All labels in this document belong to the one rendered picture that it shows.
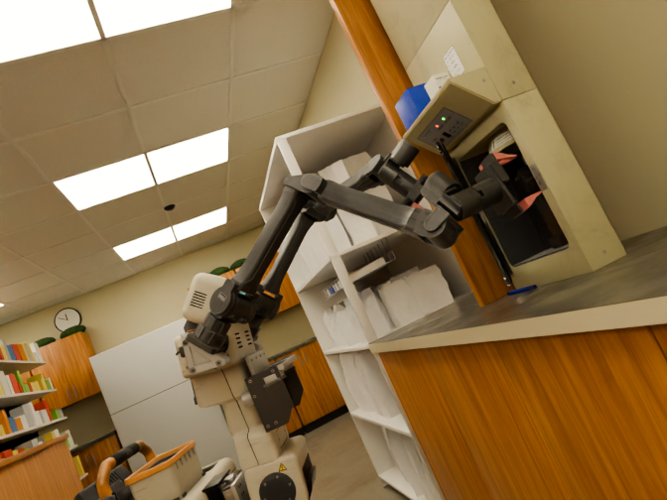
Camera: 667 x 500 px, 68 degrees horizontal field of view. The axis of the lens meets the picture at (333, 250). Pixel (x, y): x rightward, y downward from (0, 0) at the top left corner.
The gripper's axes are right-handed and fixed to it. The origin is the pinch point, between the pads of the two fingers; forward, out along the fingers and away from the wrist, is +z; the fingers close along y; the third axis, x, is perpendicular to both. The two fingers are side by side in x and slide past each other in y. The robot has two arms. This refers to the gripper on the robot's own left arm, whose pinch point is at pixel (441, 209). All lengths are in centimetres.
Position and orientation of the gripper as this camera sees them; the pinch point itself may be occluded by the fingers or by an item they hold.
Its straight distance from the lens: 135.5
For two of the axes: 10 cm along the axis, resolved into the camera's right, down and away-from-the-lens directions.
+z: 7.5, 5.9, -2.9
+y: -5.8, 8.0, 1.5
